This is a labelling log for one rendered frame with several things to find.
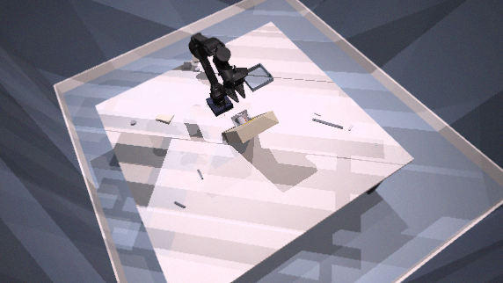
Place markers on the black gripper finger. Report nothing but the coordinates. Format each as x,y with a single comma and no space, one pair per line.
232,94
239,87

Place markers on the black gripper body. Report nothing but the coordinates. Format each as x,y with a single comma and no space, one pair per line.
229,77

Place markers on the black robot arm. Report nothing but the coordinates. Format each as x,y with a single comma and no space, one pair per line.
202,47

